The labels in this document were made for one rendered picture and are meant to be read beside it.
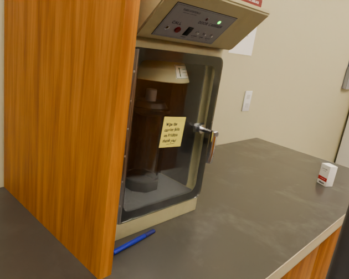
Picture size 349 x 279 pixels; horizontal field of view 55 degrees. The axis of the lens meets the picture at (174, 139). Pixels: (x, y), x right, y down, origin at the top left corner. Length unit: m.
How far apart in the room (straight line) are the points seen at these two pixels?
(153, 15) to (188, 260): 0.53
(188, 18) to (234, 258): 0.55
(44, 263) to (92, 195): 0.18
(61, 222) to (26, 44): 0.42
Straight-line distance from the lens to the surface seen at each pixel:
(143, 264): 0.78
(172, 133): 0.81
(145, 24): 0.65
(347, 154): 3.72
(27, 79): 0.87
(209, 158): 0.88
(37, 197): 0.90
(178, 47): 0.79
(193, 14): 0.69
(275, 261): 0.89
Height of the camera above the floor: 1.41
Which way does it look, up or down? 16 degrees down
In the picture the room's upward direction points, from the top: 8 degrees clockwise
